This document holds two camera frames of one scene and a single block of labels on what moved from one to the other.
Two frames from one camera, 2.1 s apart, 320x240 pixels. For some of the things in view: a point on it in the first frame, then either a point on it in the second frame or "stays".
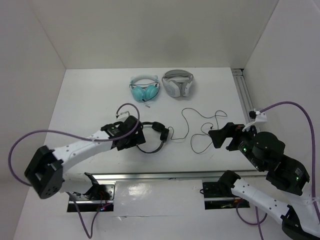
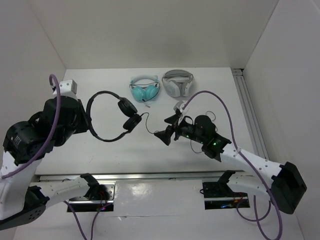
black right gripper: x=218 y=135 to x=176 y=121
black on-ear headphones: x=158 y=127 to x=131 y=122
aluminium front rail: x=169 y=175 stays
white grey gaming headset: x=177 y=83 stays
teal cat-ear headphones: x=144 y=87 stays
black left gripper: x=138 y=138 to x=84 y=126
